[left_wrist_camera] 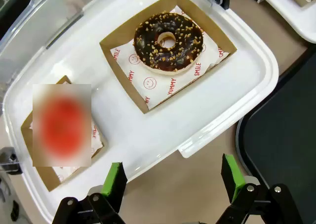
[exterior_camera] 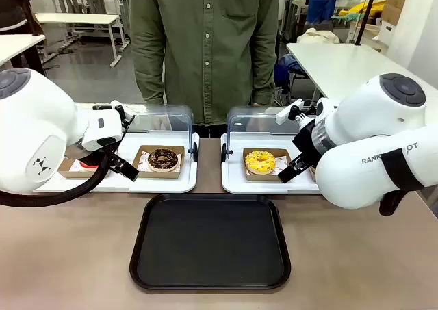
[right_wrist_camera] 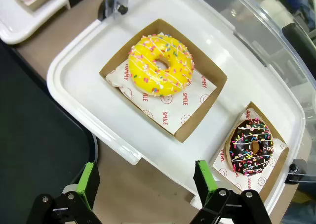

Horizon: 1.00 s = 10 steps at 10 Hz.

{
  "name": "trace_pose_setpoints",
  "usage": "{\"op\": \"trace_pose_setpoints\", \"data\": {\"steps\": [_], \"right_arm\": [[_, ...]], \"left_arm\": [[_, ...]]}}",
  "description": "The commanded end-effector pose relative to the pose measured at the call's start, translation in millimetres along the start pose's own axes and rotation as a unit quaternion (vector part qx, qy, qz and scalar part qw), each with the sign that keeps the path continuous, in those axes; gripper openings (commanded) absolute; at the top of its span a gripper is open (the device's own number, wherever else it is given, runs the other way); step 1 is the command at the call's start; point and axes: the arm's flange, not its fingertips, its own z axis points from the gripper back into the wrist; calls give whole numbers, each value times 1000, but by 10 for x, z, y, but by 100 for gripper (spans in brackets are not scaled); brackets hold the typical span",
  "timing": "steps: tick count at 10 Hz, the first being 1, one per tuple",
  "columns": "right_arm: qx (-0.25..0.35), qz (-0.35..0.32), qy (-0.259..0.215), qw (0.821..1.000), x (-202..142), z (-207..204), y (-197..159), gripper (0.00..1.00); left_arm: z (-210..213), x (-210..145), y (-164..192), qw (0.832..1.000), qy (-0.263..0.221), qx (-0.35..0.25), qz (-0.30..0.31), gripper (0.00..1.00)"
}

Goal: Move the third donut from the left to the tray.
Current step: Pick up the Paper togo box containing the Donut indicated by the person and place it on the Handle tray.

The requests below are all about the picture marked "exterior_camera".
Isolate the white storage box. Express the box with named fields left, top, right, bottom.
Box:
left=378, top=20, right=396, bottom=53

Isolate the large white table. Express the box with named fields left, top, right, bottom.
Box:
left=286, top=42, right=438, bottom=103

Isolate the green button shirt torso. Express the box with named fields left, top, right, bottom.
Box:
left=129, top=0, right=281, bottom=126

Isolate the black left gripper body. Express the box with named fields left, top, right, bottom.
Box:
left=79, top=141, right=120, bottom=169

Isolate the black strap cable sleeve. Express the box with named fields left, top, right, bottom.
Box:
left=377, top=148, right=426, bottom=218

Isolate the chocolate donut with brown crumbs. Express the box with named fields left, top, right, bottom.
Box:
left=147, top=148, right=181, bottom=172

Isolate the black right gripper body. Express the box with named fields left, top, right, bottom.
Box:
left=292, top=120, right=323, bottom=166

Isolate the black serving tray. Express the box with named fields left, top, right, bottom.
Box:
left=129, top=193, right=292, bottom=294

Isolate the brown cardboard carton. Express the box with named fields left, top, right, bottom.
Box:
left=381, top=0, right=410, bottom=27

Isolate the background person in dark clothes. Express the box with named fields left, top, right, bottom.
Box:
left=0, top=0, right=42, bottom=36

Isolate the yellow cloth bundle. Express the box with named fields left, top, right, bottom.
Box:
left=348, top=1, right=388, bottom=18

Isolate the background person in blue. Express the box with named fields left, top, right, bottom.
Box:
left=305, top=0, right=353, bottom=25

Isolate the beige tote bag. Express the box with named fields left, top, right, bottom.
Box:
left=296, top=27, right=341, bottom=45

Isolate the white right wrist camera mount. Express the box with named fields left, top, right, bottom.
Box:
left=275, top=98, right=316, bottom=126

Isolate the black stand pole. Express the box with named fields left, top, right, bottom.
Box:
left=354, top=0, right=380, bottom=47

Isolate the blue office chair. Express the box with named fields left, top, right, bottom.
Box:
left=274, top=55, right=294, bottom=106

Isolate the person's left forearm green sleeve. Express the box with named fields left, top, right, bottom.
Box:
left=250, top=25, right=281, bottom=105

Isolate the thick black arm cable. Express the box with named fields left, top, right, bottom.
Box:
left=0, top=148, right=116, bottom=208

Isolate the white display case base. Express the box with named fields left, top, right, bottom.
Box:
left=220, top=131, right=322, bottom=195
left=34, top=103, right=200, bottom=194

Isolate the white table with dark legs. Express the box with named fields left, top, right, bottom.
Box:
left=0, top=34, right=47, bottom=77

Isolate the clear display case lid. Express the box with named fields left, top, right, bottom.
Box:
left=126, top=103, right=200, bottom=162
left=221, top=105, right=309, bottom=162

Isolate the person's right forearm green sleeve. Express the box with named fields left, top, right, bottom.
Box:
left=130, top=25, right=167, bottom=105

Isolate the person's right hand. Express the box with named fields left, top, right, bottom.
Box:
left=151, top=112, right=172, bottom=132

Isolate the yellow glazed sprinkle donut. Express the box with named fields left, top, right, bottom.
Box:
left=244, top=149, right=277, bottom=175

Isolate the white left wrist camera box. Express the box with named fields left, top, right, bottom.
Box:
left=81, top=99, right=136, bottom=153

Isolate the white bench table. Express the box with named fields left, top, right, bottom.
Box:
left=34, top=12, right=125, bottom=68

